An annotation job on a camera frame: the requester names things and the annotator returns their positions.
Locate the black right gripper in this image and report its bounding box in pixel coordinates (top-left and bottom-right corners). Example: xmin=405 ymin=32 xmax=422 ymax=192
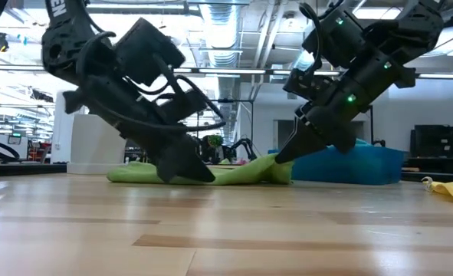
xmin=274 ymin=53 xmax=415 ymax=165

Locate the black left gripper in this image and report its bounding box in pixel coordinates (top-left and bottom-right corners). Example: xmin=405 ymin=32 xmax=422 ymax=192
xmin=63 ymin=76 xmax=216 ymax=184

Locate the green microfiber towel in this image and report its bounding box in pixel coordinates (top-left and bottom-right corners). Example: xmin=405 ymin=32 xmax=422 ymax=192
xmin=106 ymin=153 xmax=294 ymax=186

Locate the small green plant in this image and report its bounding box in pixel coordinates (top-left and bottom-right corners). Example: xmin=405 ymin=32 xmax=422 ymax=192
xmin=206 ymin=134 xmax=225 ymax=150

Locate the white hexagonal plant pot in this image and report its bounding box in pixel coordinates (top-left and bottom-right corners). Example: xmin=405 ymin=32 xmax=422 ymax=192
xmin=66 ymin=113 xmax=128 ymax=176

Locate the white column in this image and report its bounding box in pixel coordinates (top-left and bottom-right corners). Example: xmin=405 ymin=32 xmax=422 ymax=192
xmin=51 ymin=90 xmax=77 ymax=164

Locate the black cabinet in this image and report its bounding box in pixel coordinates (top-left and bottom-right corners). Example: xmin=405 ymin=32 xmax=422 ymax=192
xmin=409 ymin=123 xmax=453 ymax=174

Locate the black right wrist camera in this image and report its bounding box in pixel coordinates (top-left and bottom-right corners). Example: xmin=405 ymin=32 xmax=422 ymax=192
xmin=282 ymin=67 xmax=339 ymax=104

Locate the black background rig frame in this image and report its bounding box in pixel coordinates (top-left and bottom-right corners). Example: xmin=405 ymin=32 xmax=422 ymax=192
xmin=210 ymin=98 xmax=255 ymax=154

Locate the silver ventilation duct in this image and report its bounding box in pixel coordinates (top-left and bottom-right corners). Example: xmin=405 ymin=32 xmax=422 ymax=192
xmin=199 ymin=0 xmax=246 ymax=97

